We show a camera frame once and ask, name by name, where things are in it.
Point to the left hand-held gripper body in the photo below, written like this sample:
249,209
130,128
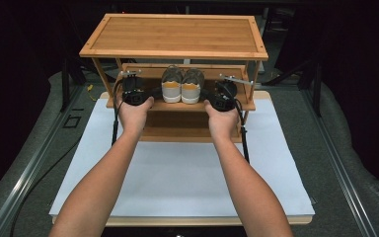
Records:
134,92

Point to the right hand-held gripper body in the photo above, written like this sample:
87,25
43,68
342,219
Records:
223,97

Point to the beige sneaker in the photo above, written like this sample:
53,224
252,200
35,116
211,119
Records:
171,89
191,90

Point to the wooden three-tier shoe rack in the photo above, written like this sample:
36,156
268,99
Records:
177,34

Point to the person's left hand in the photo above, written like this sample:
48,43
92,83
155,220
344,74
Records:
133,120

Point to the person's right hand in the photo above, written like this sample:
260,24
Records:
222,125

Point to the small yellow tag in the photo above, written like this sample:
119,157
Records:
90,88

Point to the black metal stand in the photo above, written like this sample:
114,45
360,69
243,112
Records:
316,89
66,82

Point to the white table mat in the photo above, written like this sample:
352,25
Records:
177,184

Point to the metal floor rail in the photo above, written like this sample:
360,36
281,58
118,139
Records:
339,164
26,174

